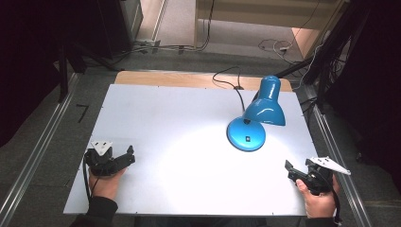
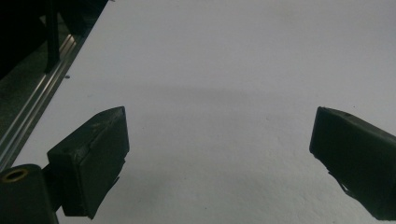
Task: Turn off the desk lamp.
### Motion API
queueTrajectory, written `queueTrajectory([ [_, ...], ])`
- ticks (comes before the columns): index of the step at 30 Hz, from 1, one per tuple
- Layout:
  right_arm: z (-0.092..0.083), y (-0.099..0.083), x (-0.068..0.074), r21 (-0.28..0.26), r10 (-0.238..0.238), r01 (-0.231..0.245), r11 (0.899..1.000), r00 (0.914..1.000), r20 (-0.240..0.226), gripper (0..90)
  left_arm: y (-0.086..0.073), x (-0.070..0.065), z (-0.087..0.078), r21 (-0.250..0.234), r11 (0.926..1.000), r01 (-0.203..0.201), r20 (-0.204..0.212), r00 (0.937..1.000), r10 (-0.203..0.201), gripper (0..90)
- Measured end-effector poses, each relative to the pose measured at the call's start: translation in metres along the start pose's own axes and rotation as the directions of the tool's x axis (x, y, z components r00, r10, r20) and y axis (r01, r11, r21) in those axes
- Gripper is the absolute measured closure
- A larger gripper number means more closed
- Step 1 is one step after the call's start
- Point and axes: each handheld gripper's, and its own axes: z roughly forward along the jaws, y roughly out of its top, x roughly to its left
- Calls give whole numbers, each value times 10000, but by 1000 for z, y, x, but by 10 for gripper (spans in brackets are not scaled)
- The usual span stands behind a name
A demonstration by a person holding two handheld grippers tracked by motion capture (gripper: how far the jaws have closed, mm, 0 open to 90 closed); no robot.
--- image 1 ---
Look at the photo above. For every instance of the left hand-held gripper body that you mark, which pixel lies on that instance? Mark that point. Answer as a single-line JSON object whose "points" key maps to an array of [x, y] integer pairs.
{"points": [[102, 162]]}

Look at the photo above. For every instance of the wooden cabinet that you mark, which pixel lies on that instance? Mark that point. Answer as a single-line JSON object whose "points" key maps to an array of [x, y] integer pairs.
{"points": [[304, 39]]}

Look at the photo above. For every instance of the black metal stand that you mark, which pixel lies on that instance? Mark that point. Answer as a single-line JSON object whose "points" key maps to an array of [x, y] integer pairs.
{"points": [[63, 75]]}

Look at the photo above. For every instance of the metal floor rail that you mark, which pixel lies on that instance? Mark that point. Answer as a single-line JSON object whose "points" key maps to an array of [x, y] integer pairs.
{"points": [[34, 151], [337, 157]]}

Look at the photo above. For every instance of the person's left hand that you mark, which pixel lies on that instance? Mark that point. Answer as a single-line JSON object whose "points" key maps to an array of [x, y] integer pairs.
{"points": [[105, 186]]}

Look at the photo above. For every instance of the person's right hand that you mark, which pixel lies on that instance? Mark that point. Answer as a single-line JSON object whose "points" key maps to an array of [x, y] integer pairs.
{"points": [[318, 203]]}

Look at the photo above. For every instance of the blue desk lamp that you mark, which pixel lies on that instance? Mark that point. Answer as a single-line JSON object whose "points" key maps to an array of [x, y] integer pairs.
{"points": [[252, 126]]}

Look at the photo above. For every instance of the beige wooden furniture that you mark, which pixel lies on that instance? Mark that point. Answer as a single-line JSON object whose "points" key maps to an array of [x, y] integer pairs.
{"points": [[268, 11]]}

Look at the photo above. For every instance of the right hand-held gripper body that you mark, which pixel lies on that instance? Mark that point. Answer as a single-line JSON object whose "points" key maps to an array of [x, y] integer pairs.
{"points": [[320, 176]]}

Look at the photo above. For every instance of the dark cabinet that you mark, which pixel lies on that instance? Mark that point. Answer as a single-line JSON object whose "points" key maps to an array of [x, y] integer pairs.
{"points": [[119, 25]]}

